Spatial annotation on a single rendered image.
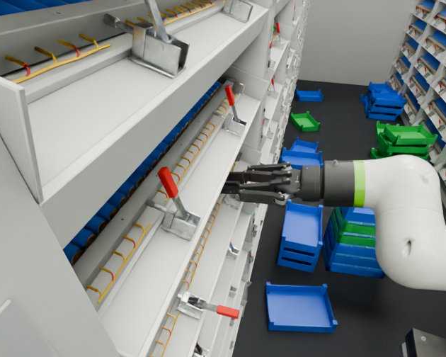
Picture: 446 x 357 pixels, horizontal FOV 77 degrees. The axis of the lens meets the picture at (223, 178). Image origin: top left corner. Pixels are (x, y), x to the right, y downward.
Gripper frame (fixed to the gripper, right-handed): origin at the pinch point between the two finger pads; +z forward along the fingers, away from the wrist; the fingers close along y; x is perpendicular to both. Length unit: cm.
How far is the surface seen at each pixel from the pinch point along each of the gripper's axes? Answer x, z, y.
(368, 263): -95, -43, 58
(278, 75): -3, -1, 88
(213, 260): -6.5, -0.7, -16.6
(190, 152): 15.9, -0.9, -13.4
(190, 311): -5.5, -0.5, -27.6
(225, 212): -5.9, 0.4, -3.5
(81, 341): 22, -8, -44
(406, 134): -90, -84, 188
